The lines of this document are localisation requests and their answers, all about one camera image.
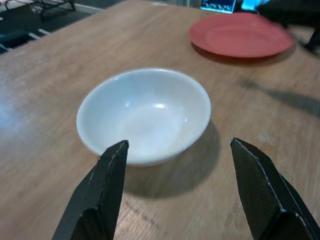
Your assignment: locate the blue box with white print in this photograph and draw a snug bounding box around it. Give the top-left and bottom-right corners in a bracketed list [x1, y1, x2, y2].
[199, 0, 237, 14]

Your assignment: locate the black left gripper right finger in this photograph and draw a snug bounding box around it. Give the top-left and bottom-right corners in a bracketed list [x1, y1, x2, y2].
[230, 137, 320, 240]

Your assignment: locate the white ceramic bowl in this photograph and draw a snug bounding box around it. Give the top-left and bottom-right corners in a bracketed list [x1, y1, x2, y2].
[76, 67, 212, 168]

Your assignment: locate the black metal rack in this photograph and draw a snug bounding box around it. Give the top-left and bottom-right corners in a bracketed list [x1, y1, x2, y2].
[34, 0, 77, 19]

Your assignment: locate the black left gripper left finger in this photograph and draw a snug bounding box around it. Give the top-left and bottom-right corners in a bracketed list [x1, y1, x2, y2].
[51, 139, 130, 240]

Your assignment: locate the red round plate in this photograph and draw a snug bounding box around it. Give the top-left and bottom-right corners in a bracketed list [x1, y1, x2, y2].
[188, 12, 294, 59]

